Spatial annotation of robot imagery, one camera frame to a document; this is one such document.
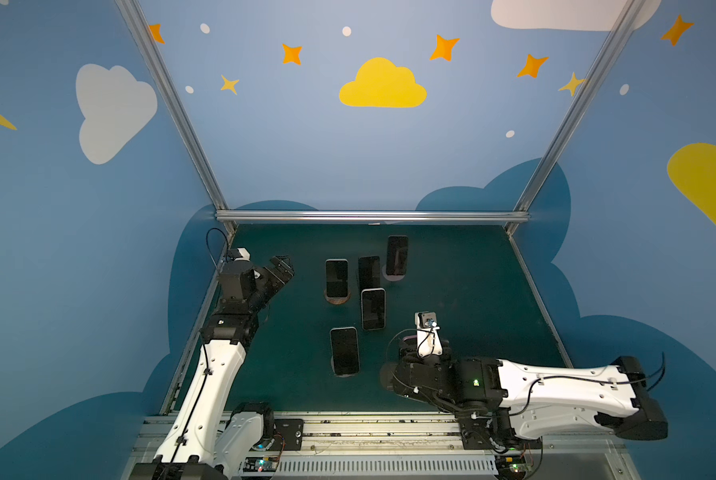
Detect grey back right phone stand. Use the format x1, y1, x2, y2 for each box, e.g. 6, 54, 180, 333
381, 265, 405, 282

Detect left aluminium frame post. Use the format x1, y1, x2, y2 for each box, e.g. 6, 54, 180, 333
115, 0, 237, 238

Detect aluminium frame post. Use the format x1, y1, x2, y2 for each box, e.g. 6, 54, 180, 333
115, 0, 237, 238
505, 0, 647, 238

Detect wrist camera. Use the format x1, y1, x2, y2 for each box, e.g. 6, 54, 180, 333
415, 311, 443, 358
225, 247, 251, 262

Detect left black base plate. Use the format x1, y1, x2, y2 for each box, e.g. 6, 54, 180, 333
266, 418, 304, 452

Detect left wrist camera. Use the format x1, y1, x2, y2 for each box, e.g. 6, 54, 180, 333
225, 247, 251, 262

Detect right aluminium frame post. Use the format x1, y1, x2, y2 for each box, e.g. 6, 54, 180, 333
505, 0, 647, 238

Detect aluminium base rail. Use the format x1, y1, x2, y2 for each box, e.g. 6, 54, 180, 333
120, 411, 641, 480

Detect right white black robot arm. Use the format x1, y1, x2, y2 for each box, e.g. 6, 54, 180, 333
380, 339, 669, 454

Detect centre white-edged phone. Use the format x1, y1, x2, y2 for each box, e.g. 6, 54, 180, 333
360, 288, 386, 331

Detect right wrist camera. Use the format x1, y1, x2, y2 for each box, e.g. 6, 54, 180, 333
415, 311, 443, 358

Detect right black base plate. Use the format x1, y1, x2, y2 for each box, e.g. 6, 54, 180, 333
457, 417, 542, 454

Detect black phone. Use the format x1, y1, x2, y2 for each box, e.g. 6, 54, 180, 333
358, 256, 381, 291
325, 259, 349, 299
330, 327, 360, 377
385, 235, 409, 277

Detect brown round phone stand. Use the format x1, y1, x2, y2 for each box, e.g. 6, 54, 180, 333
324, 291, 351, 305

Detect left controller board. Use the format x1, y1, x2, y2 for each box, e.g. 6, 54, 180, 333
242, 456, 279, 474

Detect controller board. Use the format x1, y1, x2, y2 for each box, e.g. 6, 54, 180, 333
242, 456, 279, 474
494, 456, 529, 480

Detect right controller board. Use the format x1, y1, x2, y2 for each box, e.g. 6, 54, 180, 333
494, 456, 529, 480

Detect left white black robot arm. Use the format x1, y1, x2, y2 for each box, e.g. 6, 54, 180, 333
129, 248, 295, 479

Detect back aluminium frame bar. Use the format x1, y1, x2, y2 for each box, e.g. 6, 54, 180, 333
215, 210, 529, 223

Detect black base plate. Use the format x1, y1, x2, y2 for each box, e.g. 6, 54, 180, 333
266, 418, 304, 452
457, 417, 542, 454

